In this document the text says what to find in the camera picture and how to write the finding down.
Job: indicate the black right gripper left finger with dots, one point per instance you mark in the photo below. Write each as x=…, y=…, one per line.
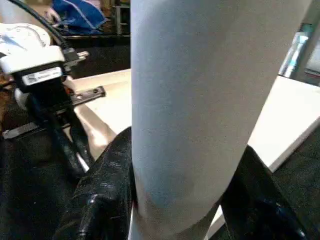
x=102, y=200

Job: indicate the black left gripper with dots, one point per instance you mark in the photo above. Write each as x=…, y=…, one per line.
x=50, y=102

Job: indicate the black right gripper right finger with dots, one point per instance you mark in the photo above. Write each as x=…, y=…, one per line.
x=265, y=205

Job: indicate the white plastic table top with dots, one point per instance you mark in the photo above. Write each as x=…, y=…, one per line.
x=290, y=120

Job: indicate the white plastic table leg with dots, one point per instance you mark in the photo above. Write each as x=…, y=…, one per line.
x=200, y=100

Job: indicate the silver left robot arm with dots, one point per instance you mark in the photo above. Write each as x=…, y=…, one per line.
x=20, y=35

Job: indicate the black work mat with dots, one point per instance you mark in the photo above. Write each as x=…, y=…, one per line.
x=30, y=190

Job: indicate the blue fabric bag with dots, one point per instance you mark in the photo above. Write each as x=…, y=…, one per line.
x=77, y=14

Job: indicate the teal and white mop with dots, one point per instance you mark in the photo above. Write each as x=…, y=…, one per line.
x=295, y=55

